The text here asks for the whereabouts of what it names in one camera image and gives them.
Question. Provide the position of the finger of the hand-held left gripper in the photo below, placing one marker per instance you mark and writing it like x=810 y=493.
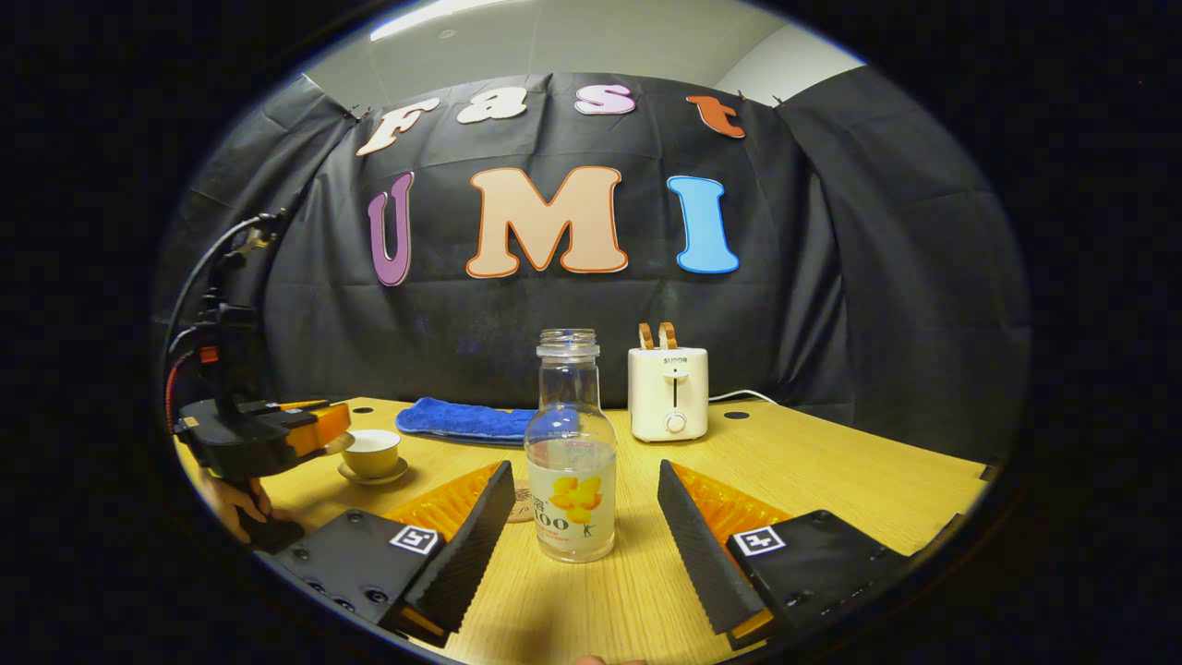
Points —
x=286 y=405
x=319 y=432

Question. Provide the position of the cream teacup lid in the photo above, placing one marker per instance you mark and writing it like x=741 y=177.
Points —
x=340 y=446

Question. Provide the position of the clear water bottle yellow label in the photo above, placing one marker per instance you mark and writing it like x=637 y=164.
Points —
x=571 y=443

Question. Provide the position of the blue towel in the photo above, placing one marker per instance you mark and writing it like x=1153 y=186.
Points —
x=462 y=420

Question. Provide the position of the cream saucer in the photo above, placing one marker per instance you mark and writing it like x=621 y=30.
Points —
x=392 y=476

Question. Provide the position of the round cork coaster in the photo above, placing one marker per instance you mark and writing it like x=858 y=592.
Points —
x=519 y=503

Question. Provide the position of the toast slice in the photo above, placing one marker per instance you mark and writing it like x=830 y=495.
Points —
x=668 y=334
x=646 y=335

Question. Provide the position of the white toaster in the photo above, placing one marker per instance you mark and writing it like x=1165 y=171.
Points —
x=668 y=406

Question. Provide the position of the black backdrop cloth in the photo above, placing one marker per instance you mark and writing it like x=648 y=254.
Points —
x=831 y=323

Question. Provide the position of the cream teacup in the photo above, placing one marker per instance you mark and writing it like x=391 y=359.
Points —
x=371 y=457

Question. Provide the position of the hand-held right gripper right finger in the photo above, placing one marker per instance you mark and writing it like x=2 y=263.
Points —
x=706 y=554

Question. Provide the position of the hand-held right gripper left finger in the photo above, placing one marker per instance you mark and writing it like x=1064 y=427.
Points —
x=466 y=554

